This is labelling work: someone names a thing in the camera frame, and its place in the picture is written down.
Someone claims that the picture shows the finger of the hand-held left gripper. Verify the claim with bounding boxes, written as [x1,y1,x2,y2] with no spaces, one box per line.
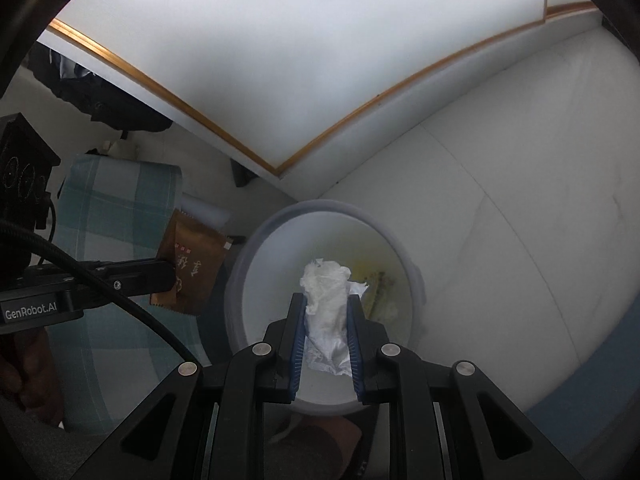
[86,257,176,297]

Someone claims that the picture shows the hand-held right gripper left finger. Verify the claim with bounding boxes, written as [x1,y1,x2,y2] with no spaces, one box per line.
[67,294,307,480]

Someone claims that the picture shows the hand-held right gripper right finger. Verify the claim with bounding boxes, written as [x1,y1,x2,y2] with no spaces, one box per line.
[346,294,576,480]

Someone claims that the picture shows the white tissue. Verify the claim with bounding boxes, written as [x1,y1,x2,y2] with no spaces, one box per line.
[300,258,371,377]

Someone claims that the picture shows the brown sachet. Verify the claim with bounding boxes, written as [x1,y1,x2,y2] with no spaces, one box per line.
[150,210,233,317]

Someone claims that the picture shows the white trash bin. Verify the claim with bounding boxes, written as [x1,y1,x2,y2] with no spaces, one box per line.
[225,200,427,416]

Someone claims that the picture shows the person's left hand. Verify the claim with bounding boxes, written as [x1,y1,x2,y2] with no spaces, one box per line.
[0,330,66,423]

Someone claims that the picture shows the teal checked blanket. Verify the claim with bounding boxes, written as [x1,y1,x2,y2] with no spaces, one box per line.
[50,154,211,433]

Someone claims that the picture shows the black hanging backpack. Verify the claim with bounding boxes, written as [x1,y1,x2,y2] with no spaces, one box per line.
[25,42,173,136]

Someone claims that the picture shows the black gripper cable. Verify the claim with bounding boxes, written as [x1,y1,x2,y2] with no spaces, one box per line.
[0,219,206,367]

